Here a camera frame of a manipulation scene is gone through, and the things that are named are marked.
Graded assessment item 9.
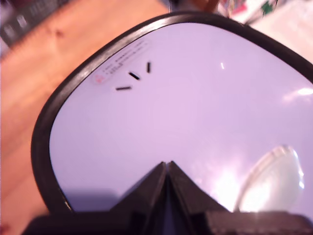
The black rice cooker lid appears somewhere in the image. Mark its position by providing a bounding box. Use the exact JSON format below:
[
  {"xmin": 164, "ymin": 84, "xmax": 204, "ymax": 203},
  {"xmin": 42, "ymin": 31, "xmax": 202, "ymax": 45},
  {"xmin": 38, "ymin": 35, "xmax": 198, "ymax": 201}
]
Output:
[{"xmin": 30, "ymin": 11, "xmax": 313, "ymax": 216}]

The dark grey keyboard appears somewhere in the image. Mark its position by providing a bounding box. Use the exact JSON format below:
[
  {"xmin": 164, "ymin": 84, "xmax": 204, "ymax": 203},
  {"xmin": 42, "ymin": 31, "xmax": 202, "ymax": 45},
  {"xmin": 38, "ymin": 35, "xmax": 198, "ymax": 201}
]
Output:
[{"xmin": 0, "ymin": 0, "xmax": 70, "ymax": 47}]

